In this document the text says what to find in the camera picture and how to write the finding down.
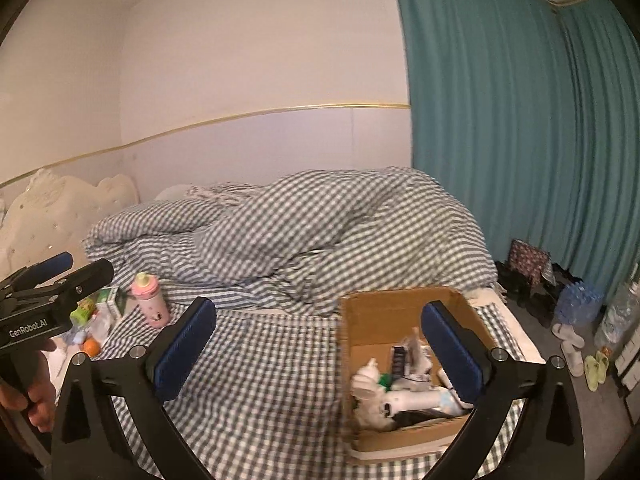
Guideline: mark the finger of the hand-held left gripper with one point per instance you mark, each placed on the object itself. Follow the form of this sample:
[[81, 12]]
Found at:
[[55, 262], [92, 275]]

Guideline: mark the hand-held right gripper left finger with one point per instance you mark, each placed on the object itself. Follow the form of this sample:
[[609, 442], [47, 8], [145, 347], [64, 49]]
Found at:
[[184, 356]]

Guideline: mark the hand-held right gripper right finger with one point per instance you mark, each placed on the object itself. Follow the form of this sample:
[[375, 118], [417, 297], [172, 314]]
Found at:
[[454, 356]]

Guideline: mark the cardboard box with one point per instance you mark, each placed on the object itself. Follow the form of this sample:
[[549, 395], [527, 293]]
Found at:
[[380, 310]]

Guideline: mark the person's left hand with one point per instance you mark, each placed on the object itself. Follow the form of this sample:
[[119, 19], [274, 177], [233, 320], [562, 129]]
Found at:
[[41, 400]]

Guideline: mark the green and white box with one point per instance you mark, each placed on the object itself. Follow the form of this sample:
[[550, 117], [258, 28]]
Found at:
[[117, 302]]

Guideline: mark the green snack packet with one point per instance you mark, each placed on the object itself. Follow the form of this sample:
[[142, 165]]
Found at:
[[82, 312]]

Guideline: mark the cream tufted headboard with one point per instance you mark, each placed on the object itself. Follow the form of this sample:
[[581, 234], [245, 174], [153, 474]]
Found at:
[[40, 220]]

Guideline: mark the light blue earbud case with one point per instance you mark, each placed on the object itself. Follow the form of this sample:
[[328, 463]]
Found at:
[[76, 336]]

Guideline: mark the clear plastic bag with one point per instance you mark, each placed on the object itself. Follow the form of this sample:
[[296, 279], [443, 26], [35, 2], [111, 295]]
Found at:
[[102, 327]]

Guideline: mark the pink drinking bottle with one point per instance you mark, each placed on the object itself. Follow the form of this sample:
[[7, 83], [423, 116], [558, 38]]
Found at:
[[152, 305]]

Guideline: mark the orange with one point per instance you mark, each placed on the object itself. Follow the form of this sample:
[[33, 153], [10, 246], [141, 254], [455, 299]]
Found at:
[[91, 348]]

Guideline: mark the cream mattress sheet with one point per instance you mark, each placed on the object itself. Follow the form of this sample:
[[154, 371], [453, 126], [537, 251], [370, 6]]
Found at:
[[515, 330]]

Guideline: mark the grey checked bed sheet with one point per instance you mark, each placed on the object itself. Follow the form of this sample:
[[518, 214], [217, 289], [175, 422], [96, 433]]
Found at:
[[280, 360]]

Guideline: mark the white slipper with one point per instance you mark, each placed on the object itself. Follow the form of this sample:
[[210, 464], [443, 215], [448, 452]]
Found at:
[[574, 360], [567, 335]]

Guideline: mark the patterned gift bag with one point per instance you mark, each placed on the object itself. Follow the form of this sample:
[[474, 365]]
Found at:
[[527, 260]]

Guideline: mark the wrapped water bottle pack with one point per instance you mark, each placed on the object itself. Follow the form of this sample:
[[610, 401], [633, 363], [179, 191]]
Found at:
[[580, 305]]

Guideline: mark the white floral pillow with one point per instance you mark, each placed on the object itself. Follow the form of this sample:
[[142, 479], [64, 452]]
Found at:
[[200, 191]]

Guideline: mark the green slipper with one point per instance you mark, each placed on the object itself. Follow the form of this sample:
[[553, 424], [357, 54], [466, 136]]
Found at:
[[591, 372], [602, 362]]

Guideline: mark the grey checked duvet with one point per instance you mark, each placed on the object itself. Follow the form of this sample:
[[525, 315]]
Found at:
[[300, 240]]

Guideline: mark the large clear water jug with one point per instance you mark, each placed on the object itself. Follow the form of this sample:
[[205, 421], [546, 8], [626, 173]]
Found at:
[[620, 315]]

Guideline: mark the teal curtain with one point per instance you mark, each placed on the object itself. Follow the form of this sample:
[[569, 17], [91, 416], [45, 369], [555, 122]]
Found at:
[[500, 135]]

